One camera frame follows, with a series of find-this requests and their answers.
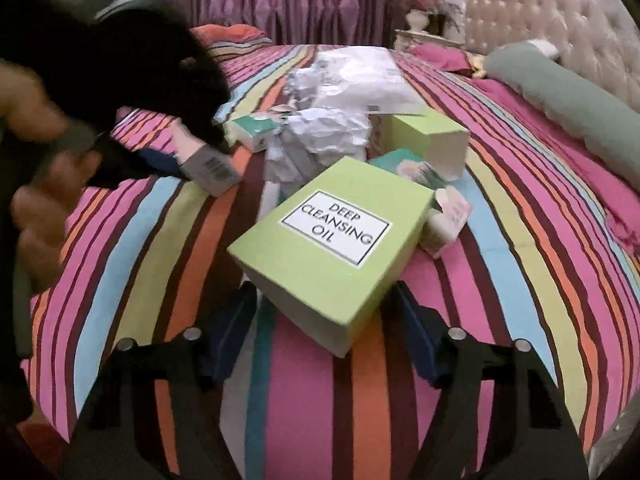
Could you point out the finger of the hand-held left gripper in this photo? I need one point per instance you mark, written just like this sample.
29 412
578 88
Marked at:
150 160
212 105

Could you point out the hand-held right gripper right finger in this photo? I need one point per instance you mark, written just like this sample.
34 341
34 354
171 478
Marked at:
421 341

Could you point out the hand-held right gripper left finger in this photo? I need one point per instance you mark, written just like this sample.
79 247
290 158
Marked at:
234 331

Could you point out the pink box with barcode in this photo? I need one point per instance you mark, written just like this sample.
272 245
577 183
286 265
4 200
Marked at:
210 166

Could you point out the large green box white label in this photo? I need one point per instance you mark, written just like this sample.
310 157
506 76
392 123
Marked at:
280 270

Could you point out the person's left hand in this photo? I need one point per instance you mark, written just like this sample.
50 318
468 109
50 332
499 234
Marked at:
42 110

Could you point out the teal tissue packet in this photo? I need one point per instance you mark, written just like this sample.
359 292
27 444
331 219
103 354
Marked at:
400 166
250 131

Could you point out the orange and teal quilt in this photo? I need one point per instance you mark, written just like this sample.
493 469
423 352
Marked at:
227 36

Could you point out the pink floral tissue packet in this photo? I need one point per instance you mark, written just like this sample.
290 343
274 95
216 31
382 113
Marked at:
450 210

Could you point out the purple curtain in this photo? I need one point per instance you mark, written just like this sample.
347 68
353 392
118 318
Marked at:
300 0

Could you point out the striped bed sheet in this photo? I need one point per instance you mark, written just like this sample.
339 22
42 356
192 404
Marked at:
500 220

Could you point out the white plastic bag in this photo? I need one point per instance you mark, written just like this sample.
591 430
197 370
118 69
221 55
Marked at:
370 80

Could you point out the small green box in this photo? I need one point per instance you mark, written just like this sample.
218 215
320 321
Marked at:
420 132

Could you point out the clear plastic bag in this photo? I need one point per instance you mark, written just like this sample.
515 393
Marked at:
615 442

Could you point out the white vase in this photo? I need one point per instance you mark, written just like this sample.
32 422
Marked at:
417 21

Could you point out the white nightstand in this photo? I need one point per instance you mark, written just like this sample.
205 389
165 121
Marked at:
430 40

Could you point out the pink pillow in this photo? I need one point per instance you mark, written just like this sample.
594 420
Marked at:
440 57

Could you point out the yellow plush toy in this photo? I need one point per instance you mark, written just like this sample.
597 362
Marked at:
478 65

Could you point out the green bolster pillow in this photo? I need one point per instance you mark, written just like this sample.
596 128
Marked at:
575 105

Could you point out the tufted cream headboard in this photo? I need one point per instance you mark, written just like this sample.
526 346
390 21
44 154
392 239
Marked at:
550 5

